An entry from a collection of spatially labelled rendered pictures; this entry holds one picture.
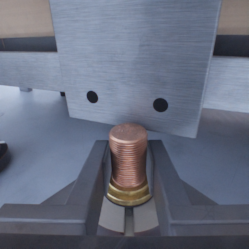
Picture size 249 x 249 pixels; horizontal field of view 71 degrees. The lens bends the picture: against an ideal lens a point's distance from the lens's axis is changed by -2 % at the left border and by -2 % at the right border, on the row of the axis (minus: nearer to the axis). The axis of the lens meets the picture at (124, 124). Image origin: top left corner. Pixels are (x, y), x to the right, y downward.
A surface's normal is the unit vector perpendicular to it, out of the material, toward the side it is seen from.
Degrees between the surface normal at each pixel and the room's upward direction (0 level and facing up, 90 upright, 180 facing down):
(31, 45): 90
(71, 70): 90
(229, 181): 180
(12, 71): 90
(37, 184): 180
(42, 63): 90
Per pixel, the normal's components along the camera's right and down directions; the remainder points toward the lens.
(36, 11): -0.37, 0.45
